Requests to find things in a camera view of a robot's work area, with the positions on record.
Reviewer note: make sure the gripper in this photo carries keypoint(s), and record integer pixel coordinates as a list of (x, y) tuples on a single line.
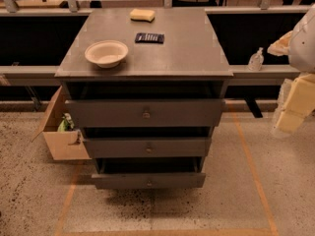
[(303, 46)]

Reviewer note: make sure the grey top drawer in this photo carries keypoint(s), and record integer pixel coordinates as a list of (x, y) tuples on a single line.
[(145, 113)]

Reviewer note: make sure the grey drawer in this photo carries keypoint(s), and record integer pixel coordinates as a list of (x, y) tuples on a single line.
[(147, 147), (149, 180), (145, 113)]

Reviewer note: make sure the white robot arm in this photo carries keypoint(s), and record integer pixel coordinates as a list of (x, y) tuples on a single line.
[(299, 44)]

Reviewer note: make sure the grey wooden drawer cabinet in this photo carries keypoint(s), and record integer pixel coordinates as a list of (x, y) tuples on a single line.
[(189, 65)]

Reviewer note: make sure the grey middle drawer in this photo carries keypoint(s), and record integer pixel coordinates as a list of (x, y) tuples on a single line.
[(147, 147)]

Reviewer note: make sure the grey bottom drawer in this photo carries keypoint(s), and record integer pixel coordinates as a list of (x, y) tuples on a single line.
[(149, 180)]

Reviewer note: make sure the open cardboard box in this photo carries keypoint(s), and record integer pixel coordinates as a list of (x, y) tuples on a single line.
[(63, 145)]

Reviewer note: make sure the clear sanitizer pump bottle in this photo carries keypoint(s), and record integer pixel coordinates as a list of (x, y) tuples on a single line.
[(256, 60)]

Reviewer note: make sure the black snack packet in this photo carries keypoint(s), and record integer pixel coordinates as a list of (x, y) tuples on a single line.
[(142, 37)]

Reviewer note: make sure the yellow sponge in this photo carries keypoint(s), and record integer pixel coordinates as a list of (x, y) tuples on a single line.
[(142, 15)]

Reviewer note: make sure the white paper bowl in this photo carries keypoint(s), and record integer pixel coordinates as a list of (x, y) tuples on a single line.
[(107, 53)]

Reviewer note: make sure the green item in box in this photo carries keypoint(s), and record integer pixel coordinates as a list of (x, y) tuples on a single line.
[(66, 124)]

